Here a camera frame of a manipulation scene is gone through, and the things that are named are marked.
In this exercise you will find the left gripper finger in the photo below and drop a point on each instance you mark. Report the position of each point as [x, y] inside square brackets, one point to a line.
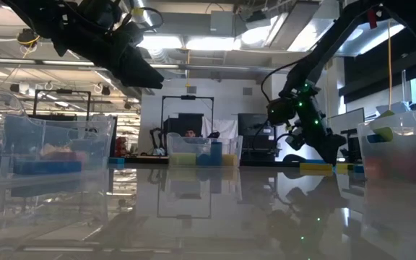
[146, 85]
[139, 65]

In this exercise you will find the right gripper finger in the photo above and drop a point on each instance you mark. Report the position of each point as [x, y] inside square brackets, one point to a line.
[323, 146]
[337, 144]

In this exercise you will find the yellow long block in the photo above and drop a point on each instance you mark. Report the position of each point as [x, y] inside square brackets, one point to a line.
[342, 168]
[316, 167]

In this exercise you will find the lime arch block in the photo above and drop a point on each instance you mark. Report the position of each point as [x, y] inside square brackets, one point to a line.
[385, 130]

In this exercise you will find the lime cylinder block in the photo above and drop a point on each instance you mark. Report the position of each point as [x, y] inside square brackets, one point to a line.
[182, 159]

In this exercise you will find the yellow cylinder block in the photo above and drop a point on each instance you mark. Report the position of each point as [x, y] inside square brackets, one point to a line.
[229, 160]

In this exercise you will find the pink long block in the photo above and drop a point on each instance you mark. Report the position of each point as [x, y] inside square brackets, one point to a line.
[67, 156]

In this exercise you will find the blue short block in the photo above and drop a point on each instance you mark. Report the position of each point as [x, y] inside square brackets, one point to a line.
[47, 167]

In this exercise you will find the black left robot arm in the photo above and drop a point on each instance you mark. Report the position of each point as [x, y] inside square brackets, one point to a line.
[31, 14]

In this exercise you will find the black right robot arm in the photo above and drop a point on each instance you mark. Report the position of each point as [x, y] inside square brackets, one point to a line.
[356, 21]

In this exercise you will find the black background robot arm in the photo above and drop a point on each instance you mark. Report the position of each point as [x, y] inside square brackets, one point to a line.
[155, 139]

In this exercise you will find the whiteboard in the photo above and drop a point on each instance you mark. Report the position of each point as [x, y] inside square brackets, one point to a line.
[352, 119]

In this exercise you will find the blue arch block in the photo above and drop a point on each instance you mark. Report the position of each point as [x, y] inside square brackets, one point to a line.
[376, 138]

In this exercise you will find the red arch block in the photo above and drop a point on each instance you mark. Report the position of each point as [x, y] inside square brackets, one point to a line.
[374, 167]

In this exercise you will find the person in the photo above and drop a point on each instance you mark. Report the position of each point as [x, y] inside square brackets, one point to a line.
[190, 133]

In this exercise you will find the red background object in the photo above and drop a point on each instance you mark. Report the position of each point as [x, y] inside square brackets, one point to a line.
[120, 146]

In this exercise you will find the grey monitor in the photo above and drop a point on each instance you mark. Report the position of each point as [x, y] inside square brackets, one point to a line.
[395, 107]

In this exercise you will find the black cabinet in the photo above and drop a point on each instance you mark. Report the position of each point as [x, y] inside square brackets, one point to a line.
[247, 144]

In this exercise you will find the white cloth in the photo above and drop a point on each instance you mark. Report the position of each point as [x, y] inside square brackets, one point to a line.
[224, 128]

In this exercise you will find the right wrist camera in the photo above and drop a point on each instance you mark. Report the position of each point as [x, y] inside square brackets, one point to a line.
[295, 139]

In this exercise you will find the black frame robot station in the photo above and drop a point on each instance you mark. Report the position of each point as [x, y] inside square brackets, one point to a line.
[187, 97]
[62, 91]

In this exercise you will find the silver ventilation duct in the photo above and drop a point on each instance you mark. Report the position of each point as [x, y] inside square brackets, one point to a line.
[302, 29]

